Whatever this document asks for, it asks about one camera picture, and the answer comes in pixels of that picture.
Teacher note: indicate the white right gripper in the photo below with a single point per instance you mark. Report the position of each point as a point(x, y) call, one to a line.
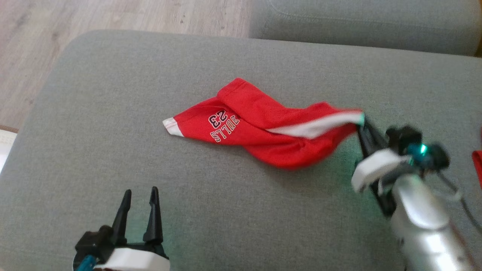
point(374, 165)

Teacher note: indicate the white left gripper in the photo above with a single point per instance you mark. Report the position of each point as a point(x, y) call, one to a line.
point(135, 261)

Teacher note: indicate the red basketball shorts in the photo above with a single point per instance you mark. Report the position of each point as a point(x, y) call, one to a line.
point(263, 131)

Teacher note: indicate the red basketball jersey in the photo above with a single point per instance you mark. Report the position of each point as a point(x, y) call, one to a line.
point(478, 169)

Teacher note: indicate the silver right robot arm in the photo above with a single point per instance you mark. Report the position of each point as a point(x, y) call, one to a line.
point(425, 226)

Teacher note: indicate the large grey sofa seat cushion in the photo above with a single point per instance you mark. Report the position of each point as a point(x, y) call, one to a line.
point(226, 210)

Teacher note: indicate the grey sofa cushion with seam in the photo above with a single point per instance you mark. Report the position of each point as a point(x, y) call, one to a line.
point(369, 22)

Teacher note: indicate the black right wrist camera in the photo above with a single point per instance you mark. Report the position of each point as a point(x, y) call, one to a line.
point(406, 139)

